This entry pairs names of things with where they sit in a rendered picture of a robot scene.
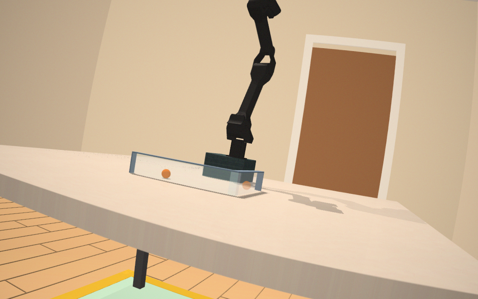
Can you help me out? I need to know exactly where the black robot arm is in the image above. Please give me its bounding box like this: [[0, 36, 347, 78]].
[[226, 0, 281, 159]]

